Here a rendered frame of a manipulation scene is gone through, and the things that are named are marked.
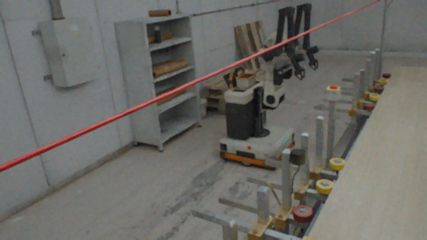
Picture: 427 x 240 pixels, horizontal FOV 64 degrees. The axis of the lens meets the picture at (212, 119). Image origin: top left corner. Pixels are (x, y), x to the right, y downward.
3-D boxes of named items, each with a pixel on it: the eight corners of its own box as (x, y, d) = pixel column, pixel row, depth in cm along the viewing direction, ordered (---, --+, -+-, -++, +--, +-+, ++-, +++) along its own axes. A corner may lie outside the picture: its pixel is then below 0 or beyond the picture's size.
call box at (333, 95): (325, 101, 204) (325, 89, 201) (328, 98, 209) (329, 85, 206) (337, 103, 200) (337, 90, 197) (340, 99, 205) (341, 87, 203)
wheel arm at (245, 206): (218, 204, 169) (217, 197, 168) (221, 201, 172) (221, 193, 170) (305, 231, 147) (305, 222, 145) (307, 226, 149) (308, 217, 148)
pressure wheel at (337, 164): (334, 184, 183) (335, 165, 179) (325, 177, 190) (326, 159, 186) (347, 181, 185) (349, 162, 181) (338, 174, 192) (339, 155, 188)
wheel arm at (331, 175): (265, 166, 208) (264, 160, 206) (267, 164, 210) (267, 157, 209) (339, 182, 185) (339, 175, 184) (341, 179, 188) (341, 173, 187)
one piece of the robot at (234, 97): (225, 147, 380) (221, 73, 351) (247, 129, 423) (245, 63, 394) (253, 153, 363) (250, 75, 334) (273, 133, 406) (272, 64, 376)
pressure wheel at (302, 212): (289, 234, 149) (290, 212, 145) (296, 224, 155) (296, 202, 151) (308, 240, 145) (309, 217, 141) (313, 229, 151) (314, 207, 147)
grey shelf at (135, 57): (134, 146, 443) (113, 22, 388) (177, 122, 513) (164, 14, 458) (161, 152, 420) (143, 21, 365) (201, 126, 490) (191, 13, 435)
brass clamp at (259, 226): (246, 243, 128) (245, 232, 126) (261, 222, 139) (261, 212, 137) (261, 248, 125) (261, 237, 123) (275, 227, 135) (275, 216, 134)
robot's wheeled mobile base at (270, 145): (218, 159, 386) (217, 138, 377) (244, 137, 435) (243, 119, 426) (275, 171, 351) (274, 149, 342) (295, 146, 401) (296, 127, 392)
